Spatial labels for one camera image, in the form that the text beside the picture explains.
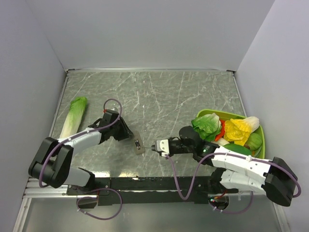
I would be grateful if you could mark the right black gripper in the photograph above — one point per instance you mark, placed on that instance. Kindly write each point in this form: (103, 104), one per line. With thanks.
(170, 152)

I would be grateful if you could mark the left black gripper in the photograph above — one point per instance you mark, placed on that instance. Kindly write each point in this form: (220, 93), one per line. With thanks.
(125, 132)

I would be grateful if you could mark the beige remote control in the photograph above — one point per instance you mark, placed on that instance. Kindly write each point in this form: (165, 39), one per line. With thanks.
(138, 143)

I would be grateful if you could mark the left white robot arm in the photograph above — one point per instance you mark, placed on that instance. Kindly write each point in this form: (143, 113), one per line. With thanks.
(52, 162)

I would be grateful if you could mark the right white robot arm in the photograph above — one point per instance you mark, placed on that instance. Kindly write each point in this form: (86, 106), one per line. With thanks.
(272, 178)

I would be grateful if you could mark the long napa cabbage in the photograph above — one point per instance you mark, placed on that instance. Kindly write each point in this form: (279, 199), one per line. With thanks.
(74, 117)

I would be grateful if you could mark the green toy lettuce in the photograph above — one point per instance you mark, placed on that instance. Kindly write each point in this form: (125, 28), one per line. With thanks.
(207, 126)

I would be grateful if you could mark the white green bok choy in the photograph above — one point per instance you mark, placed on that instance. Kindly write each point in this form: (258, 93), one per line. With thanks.
(233, 147)

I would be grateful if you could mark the red toy pepper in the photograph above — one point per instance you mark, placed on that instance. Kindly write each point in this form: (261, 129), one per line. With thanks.
(222, 131)

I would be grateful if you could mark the green plastic basket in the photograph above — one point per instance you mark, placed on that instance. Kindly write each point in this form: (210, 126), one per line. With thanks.
(260, 152)

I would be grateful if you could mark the yellow toy cabbage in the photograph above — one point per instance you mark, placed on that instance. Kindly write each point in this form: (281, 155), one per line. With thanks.
(238, 131)

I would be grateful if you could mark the round green toy vegetable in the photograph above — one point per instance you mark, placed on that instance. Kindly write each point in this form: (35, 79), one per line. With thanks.
(254, 142)

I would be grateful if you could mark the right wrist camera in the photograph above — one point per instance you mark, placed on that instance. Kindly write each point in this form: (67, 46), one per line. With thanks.
(162, 147)

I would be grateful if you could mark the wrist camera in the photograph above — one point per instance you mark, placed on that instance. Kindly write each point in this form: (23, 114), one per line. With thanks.
(115, 109)
(162, 147)

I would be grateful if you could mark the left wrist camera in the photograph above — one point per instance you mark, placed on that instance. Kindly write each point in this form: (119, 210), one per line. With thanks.
(115, 109)

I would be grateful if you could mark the black base frame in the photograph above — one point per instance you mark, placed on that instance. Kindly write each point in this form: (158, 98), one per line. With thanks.
(149, 190)

